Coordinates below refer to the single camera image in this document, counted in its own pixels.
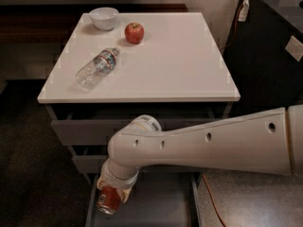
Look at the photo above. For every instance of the black cabinet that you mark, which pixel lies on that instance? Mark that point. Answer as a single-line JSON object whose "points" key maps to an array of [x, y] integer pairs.
{"points": [[266, 75]]}

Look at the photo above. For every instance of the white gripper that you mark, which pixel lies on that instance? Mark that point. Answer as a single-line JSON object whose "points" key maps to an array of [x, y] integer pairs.
{"points": [[115, 181]]}

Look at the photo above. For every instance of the red coke can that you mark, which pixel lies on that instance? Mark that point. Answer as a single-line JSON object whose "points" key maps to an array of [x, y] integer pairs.
{"points": [[108, 200]]}

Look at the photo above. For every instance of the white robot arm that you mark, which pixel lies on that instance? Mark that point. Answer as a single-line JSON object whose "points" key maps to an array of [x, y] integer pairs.
{"points": [[265, 142]]}

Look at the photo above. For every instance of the grey bottom drawer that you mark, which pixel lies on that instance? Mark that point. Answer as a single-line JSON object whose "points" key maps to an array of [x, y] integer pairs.
{"points": [[157, 200]]}

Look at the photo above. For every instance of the white bowl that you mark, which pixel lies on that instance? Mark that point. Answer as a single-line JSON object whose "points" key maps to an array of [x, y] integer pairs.
{"points": [[103, 18]]}

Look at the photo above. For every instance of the grey drawer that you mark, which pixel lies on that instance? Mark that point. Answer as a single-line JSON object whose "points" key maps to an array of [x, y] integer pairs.
{"points": [[91, 124], [157, 200], [90, 158]]}

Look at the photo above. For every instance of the white cabinet counter top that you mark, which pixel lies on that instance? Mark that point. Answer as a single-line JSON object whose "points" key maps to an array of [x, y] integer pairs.
{"points": [[177, 61]]}

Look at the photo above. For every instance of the grey middle drawer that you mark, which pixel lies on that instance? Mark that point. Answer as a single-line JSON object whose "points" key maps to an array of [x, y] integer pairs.
{"points": [[90, 158]]}

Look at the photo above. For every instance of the white paper tag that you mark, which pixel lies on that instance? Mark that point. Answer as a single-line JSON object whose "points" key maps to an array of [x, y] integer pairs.
{"points": [[244, 11]]}

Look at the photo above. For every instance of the clear plastic water bottle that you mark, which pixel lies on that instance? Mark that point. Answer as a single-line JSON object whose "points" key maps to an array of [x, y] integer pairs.
{"points": [[95, 70]]}

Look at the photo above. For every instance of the grey top drawer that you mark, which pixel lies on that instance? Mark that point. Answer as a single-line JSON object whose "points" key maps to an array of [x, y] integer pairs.
{"points": [[91, 124]]}

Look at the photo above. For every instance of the white wall outlet plate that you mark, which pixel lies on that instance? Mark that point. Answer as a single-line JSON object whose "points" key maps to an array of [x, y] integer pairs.
{"points": [[295, 48]]}

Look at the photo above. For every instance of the dark wooden bench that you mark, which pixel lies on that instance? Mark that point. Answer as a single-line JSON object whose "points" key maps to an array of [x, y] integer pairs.
{"points": [[40, 23]]}

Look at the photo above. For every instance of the red apple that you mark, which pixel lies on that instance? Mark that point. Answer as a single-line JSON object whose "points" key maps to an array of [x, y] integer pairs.
{"points": [[134, 33]]}

